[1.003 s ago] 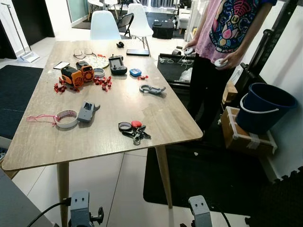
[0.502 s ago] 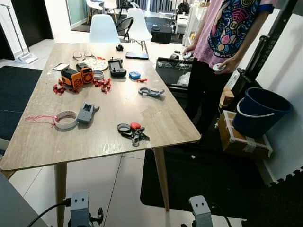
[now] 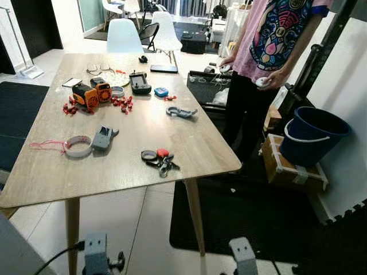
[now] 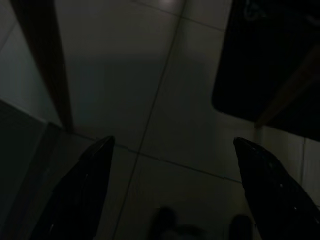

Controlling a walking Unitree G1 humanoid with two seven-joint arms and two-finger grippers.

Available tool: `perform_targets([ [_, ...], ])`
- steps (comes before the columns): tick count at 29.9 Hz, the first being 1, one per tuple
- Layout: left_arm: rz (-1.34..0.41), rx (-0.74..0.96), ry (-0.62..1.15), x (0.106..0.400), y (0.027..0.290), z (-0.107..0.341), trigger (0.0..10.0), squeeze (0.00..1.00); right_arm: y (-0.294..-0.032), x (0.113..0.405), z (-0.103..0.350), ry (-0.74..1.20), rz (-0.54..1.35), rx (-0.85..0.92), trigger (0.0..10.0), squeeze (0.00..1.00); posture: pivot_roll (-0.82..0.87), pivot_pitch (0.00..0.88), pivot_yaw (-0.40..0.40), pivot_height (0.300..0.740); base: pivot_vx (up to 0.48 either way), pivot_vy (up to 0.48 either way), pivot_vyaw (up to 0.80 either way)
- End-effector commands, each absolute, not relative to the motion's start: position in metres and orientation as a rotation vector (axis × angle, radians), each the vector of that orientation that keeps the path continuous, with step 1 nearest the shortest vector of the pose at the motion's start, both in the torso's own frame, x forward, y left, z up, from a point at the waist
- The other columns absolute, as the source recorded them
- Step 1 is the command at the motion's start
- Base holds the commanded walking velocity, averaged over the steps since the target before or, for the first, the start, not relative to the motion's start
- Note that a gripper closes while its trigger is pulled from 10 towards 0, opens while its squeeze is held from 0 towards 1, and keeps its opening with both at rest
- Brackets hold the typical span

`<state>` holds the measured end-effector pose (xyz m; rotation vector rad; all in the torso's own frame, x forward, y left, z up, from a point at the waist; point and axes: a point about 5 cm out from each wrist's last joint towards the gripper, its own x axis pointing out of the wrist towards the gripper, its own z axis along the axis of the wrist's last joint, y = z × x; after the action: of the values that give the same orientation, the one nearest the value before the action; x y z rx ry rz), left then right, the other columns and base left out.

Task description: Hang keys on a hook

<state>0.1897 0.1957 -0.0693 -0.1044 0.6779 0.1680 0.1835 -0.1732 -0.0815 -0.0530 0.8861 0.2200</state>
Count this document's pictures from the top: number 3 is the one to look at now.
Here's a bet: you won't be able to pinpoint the key bunch with red tag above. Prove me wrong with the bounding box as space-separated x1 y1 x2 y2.
141 148 181 178

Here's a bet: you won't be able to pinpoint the white hook board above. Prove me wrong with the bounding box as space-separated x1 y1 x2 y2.
0 213 41 275

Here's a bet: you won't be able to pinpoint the person's right hand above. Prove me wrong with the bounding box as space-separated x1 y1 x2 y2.
220 54 236 68

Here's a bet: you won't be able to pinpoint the person's left hand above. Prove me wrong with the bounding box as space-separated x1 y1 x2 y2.
266 69 292 91

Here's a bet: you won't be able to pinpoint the light wooden table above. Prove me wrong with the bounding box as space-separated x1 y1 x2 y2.
0 53 243 275

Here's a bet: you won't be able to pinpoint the black puzzle foam mat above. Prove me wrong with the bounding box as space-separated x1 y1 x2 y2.
287 202 367 275

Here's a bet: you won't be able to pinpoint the black round-cornered floor mat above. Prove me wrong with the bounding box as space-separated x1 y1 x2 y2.
169 172 330 261

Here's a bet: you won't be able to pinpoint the pile of red clips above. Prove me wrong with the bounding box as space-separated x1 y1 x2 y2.
111 95 135 114
62 97 80 117

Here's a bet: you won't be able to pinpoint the grey carabiner clip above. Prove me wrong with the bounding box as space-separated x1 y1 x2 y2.
166 105 198 120

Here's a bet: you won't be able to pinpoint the orange black handheld device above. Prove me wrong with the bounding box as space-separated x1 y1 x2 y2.
72 82 99 109
90 77 112 104

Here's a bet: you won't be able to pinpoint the dark floor mat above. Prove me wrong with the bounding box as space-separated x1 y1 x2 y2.
0 81 51 172

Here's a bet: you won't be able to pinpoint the white round doily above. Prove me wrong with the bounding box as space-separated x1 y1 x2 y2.
99 69 131 88

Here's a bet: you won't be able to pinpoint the taped cardboard box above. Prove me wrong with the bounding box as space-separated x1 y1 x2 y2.
259 133 329 193

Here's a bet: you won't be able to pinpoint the thin-framed eyeglasses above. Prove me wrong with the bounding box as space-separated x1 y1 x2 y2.
86 64 115 77

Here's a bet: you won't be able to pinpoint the black open case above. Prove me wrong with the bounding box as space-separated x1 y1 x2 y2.
186 70 233 107

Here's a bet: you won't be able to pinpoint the navy blue bucket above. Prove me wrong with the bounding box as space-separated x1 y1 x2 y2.
279 106 352 168

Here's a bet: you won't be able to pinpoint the white floor stand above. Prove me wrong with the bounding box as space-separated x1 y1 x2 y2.
0 6 45 80

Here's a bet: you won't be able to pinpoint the white partition panel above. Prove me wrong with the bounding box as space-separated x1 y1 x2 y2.
287 17 367 224

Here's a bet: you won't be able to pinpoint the light blue chair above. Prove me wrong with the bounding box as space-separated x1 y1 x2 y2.
106 18 145 55

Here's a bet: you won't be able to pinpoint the white chair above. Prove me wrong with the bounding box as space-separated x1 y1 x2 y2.
150 10 183 66

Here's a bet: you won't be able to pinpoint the black chair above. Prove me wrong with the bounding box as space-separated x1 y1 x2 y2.
138 22 160 53

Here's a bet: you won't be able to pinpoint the black stand pole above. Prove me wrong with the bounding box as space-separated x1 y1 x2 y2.
275 0 359 121

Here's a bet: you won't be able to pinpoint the person in pink shirt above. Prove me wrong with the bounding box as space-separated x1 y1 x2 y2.
221 0 335 172

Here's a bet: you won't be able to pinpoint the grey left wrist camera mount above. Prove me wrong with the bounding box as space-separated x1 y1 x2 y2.
83 232 110 275

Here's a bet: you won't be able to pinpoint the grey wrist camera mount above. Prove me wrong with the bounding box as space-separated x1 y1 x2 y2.
229 237 259 275
83 232 110 275

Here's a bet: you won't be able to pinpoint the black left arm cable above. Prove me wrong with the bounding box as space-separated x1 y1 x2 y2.
33 241 85 275

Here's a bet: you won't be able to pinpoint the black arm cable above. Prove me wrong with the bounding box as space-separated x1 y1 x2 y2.
270 259 283 275
33 241 85 275

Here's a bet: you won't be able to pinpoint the white strap with pink cord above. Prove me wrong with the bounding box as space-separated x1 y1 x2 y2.
30 135 93 159

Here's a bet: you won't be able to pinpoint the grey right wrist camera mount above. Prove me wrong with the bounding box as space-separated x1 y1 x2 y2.
229 237 259 275

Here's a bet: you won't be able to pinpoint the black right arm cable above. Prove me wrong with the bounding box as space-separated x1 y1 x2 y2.
270 259 283 275

